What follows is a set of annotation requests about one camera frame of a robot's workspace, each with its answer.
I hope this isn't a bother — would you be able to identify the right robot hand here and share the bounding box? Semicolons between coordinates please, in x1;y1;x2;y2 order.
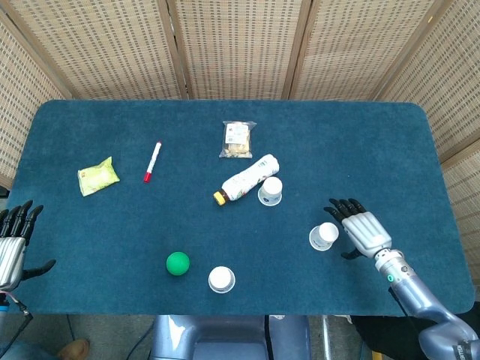
323;198;393;261

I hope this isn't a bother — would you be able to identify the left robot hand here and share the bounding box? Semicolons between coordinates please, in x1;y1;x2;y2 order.
0;199;57;290

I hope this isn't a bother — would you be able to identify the white paper cup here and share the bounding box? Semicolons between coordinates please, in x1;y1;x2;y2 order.
309;221;341;251
257;176;284;207
208;265;236;294

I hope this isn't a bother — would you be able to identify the yellow-green snack packet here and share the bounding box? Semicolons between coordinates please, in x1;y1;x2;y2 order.
76;156;121;197

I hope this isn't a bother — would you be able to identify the brown shoe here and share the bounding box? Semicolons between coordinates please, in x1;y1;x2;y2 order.
56;337;91;360

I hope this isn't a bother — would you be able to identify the blue table mat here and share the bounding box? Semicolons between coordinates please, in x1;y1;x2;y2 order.
6;98;474;317

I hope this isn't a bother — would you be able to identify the white bottle with yellow cap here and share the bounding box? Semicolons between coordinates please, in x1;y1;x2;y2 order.
213;153;281;206

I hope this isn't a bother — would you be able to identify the clear snack bag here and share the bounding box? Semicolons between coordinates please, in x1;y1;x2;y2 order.
218;120;257;160

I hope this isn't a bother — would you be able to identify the red and white marker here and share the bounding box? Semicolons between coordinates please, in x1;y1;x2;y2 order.
142;140;163;184

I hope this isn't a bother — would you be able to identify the green ball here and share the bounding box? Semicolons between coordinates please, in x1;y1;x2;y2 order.
166;251;191;277

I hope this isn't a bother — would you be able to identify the blue-grey robot torso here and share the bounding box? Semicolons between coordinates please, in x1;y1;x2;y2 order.
148;314;312;360

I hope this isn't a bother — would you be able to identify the woven bamboo folding screen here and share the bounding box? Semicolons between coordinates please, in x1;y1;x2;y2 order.
0;0;480;286

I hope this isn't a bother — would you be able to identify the black cable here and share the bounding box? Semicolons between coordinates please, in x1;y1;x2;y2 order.
0;294;35;357

